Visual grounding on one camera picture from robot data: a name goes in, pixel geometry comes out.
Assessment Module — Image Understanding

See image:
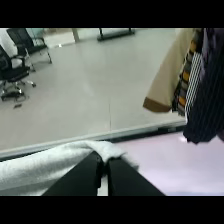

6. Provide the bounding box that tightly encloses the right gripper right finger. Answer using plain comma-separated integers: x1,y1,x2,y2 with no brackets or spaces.
106,157,165,197

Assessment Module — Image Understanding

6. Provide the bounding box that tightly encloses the silver frame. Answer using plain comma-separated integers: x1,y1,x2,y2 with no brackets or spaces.
0,120,188,160

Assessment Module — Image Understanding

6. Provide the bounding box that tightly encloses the dark blue striped shirt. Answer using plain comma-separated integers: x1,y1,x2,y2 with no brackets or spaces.
182,28,224,145

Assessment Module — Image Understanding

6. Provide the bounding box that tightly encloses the yellow black striped garment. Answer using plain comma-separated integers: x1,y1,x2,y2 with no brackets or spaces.
171,28,203,117

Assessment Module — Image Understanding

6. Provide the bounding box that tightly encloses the grey garment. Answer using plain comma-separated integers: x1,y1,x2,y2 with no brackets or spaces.
0,139,140,197

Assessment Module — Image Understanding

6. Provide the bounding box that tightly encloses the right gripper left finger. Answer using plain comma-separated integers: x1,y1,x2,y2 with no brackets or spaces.
42,151,105,197

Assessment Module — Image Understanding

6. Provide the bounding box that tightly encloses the black office chair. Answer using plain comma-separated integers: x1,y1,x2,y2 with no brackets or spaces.
0,44,37,102
6,28,53,65

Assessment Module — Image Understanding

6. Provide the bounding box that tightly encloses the black floor stand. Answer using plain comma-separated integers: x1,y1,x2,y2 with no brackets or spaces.
96,28,136,42

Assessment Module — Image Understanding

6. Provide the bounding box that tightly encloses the beige garment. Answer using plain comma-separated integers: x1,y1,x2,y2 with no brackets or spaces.
142,28,195,114

